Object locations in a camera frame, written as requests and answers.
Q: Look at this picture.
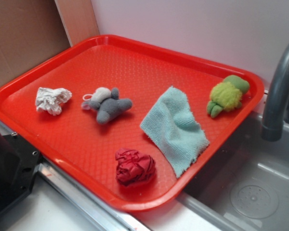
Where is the brown cardboard panel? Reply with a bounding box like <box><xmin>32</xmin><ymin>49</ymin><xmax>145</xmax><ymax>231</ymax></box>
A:
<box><xmin>0</xmin><ymin>0</ymin><xmax>70</xmax><ymax>87</ymax></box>

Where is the grey sink basin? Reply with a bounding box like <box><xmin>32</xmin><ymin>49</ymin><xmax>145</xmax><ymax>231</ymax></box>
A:
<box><xmin>178</xmin><ymin>113</ymin><xmax>289</xmax><ymax>231</ymax></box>

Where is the red plastic tray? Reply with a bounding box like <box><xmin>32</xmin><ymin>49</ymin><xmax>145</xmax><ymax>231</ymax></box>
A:
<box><xmin>0</xmin><ymin>35</ymin><xmax>264</xmax><ymax>212</ymax></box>

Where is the grey faucet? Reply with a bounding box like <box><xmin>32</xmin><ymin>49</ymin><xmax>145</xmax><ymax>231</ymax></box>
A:
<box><xmin>261</xmin><ymin>44</ymin><xmax>289</xmax><ymax>141</ymax></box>

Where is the crumpled white paper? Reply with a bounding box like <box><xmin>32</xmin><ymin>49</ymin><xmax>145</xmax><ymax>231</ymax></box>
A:
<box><xmin>35</xmin><ymin>87</ymin><xmax>72</xmax><ymax>116</ymax></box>

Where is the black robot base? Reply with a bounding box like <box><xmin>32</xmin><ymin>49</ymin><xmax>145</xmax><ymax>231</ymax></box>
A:
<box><xmin>0</xmin><ymin>134</ymin><xmax>41</xmax><ymax>216</ymax></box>

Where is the crumpled red paper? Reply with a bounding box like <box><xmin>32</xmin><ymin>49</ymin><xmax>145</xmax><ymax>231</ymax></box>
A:
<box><xmin>115</xmin><ymin>148</ymin><xmax>156</xmax><ymax>187</ymax></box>

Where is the green plush turtle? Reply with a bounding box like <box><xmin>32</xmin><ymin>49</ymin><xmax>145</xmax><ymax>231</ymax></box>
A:
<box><xmin>207</xmin><ymin>75</ymin><xmax>250</xmax><ymax>118</ymax></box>

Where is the light blue cloth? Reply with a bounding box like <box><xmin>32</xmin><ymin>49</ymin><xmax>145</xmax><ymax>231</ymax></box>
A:
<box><xmin>140</xmin><ymin>87</ymin><xmax>210</xmax><ymax>178</ymax></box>

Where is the grey plush elephant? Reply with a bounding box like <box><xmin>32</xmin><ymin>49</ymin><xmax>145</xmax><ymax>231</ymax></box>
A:
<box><xmin>81</xmin><ymin>87</ymin><xmax>133</xmax><ymax>125</ymax></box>

